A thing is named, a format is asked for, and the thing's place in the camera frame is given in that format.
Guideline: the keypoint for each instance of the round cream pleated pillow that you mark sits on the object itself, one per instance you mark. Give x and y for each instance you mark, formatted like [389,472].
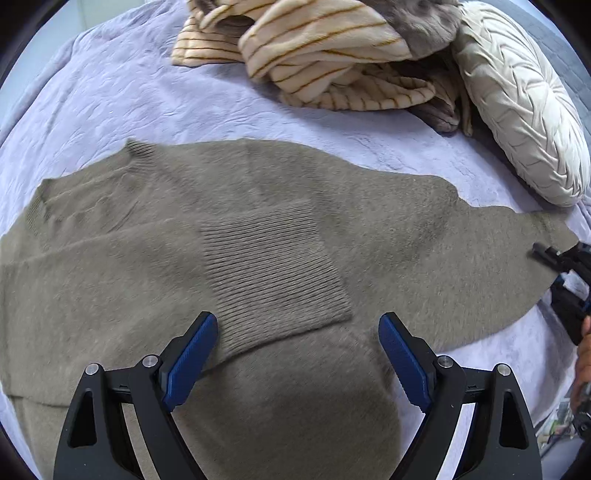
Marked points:
[517,101]

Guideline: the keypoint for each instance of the lavender bed cover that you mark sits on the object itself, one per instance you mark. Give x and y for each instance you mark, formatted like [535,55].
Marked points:
[138,92]

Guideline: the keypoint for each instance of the cream striped fleece blanket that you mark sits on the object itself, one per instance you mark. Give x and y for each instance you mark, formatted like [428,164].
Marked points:
[314,46]

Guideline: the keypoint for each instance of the person's right hand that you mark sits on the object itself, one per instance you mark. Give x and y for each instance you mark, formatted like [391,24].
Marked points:
[584,364]

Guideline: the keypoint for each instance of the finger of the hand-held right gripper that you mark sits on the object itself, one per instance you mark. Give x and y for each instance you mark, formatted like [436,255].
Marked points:
[561,258]

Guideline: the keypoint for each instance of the grey plush blanket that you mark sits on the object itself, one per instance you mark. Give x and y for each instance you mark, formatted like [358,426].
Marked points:
[425,27]

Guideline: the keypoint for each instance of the grey quilted bedding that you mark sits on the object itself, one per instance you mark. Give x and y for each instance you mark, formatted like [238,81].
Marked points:
[554,37]

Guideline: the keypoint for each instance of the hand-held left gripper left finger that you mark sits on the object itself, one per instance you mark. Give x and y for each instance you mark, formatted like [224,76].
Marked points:
[189,360]

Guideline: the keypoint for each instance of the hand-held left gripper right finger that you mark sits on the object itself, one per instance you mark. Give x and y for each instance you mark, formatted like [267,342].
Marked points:
[406,360]

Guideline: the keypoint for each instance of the taupe knit sweater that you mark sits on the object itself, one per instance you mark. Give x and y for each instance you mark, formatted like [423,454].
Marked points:
[277,258]

